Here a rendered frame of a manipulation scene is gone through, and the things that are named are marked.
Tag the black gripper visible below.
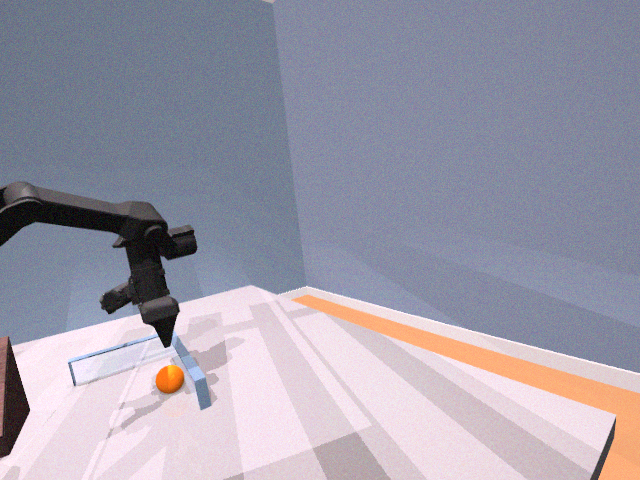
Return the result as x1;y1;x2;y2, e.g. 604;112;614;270
130;263;181;348

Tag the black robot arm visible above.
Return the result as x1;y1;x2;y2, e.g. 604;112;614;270
0;181;198;314

